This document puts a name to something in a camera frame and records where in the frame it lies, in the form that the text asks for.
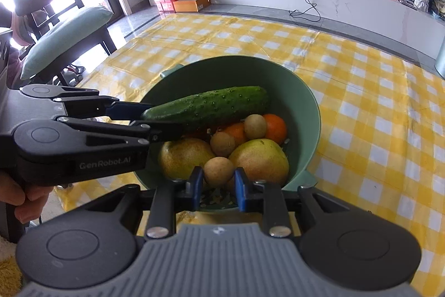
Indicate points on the yellow fuzzy cloth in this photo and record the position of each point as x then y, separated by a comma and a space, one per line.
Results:
7, 269

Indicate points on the pale green cushion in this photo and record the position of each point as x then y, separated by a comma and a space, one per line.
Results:
66, 39

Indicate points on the yellow checked tablecloth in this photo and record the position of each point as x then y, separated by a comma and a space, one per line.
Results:
365, 109

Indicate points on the flat orange cardboard box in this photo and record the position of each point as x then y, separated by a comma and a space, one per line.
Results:
191, 3

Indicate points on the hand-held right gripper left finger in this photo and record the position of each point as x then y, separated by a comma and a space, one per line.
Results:
195, 187

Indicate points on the brown longan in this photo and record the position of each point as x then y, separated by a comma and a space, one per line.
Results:
255, 126
218, 171
222, 144

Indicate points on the red orange box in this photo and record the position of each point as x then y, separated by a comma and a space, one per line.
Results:
167, 1

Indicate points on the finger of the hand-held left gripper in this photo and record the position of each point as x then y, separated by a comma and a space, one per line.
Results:
163, 134
121, 110

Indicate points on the person's left hand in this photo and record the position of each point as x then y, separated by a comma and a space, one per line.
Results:
31, 199

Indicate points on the green colander bowl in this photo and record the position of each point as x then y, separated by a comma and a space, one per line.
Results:
299, 102

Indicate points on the small tangerine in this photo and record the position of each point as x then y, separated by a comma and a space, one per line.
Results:
238, 134
276, 130

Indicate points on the white marble console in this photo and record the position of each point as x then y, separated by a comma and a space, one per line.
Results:
347, 4

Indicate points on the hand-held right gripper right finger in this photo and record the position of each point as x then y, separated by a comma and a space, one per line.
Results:
242, 189

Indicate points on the green cucumber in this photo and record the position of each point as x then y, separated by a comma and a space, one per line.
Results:
215, 105

